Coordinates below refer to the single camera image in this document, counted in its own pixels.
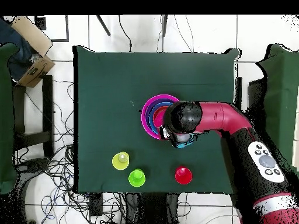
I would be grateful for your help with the small orange bowl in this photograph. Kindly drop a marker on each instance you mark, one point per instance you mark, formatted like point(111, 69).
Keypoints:
point(161, 108)

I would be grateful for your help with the large pink bowl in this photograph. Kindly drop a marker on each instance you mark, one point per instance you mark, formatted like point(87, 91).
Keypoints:
point(158, 96)

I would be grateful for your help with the yellow cup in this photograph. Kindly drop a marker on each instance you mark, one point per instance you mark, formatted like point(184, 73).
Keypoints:
point(119, 162)

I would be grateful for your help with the dark green tablecloth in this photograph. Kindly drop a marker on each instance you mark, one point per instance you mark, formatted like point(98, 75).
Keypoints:
point(112, 74)

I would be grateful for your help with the black box cabinet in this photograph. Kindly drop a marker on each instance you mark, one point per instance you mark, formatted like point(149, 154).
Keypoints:
point(255, 95)

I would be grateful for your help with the small blue bowl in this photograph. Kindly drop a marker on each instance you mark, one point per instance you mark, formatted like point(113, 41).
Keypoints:
point(182, 145)

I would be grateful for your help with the beige cushion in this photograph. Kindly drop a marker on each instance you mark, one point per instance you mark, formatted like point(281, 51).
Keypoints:
point(32, 35)

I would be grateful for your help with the medium blue bowl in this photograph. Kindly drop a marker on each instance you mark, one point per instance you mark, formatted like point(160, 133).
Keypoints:
point(150, 116)

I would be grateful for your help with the green cup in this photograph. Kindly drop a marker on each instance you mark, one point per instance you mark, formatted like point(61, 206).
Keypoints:
point(137, 178)

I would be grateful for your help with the black stand frame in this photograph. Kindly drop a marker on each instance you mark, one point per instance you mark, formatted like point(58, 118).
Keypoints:
point(48, 105)

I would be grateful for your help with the red cup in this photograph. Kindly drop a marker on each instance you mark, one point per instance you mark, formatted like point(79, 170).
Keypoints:
point(183, 176)

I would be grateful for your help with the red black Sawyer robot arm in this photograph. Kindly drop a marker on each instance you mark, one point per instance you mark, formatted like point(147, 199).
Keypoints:
point(222, 116)

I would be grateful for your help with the dark blue cloth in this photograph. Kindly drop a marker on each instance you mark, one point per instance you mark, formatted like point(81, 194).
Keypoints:
point(16, 58)

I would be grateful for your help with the black pedestal foot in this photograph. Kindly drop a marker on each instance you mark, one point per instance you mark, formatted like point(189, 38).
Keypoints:
point(35, 164)

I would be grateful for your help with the black floor box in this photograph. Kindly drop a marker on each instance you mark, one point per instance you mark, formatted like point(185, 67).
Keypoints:
point(95, 205)

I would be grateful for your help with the brown cardboard box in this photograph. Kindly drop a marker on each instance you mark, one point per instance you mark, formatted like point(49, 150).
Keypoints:
point(35, 72)

